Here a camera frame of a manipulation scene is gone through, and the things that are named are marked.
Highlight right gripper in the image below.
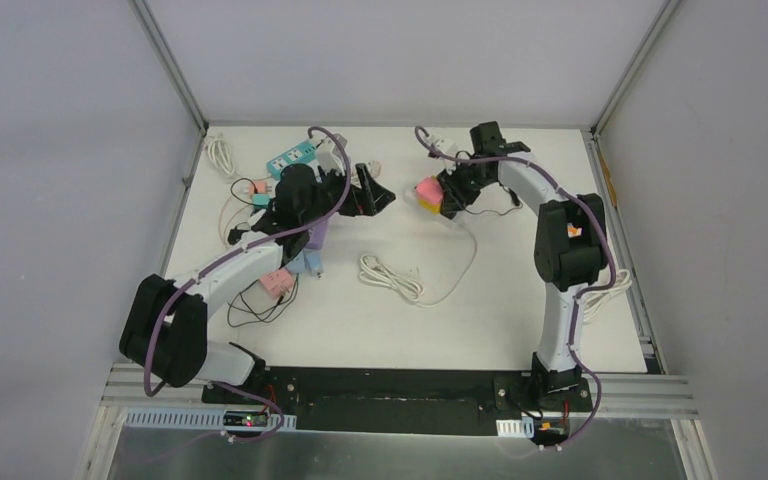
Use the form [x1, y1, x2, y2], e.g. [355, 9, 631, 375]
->
[437, 159, 494, 213]

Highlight yellow pink cube socket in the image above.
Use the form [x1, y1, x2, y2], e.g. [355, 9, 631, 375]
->
[414, 176, 444, 215]

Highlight purple power strip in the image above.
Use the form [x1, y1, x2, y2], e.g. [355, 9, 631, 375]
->
[305, 220, 329, 251]

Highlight teal plug adapter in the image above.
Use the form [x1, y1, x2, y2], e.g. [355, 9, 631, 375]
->
[251, 193, 271, 208]

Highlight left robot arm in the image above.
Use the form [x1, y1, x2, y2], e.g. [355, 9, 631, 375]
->
[118, 163, 396, 405]

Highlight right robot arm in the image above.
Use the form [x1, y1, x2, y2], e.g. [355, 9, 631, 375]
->
[429, 121, 617, 412]

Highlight small pink plug charger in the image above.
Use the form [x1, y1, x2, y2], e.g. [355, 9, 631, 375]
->
[248, 181, 269, 197]

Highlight teal power strip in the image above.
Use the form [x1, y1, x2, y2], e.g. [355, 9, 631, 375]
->
[265, 140, 320, 181]

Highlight light blue power strip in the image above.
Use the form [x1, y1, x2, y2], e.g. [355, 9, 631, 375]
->
[284, 253, 307, 275]

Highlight pink cube adapter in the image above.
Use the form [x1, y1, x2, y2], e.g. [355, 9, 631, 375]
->
[258, 268, 296, 300]

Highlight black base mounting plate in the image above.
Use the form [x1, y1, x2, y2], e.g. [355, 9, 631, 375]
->
[240, 366, 595, 437]

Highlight thin black cable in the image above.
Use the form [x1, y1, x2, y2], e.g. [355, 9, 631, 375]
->
[466, 185, 524, 219]

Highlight white coiled cable centre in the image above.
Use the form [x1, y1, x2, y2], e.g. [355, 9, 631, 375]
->
[357, 221, 479, 309]

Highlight white coiled cable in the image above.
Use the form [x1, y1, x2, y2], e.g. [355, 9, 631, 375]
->
[357, 221, 479, 309]
[579, 268, 634, 325]
[205, 134, 238, 180]

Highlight white coiled cable left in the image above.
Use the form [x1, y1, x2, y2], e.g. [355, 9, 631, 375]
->
[205, 134, 238, 180]

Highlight white coiled cable right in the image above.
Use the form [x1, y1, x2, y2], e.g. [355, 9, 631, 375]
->
[579, 268, 634, 325]

